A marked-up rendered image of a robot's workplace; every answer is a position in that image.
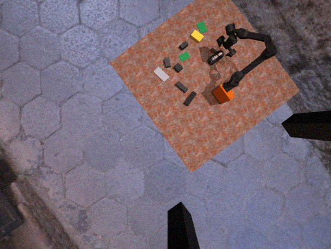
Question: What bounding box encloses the yellow rectangular block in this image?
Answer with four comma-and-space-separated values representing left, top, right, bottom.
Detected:
190, 30, 204, 43

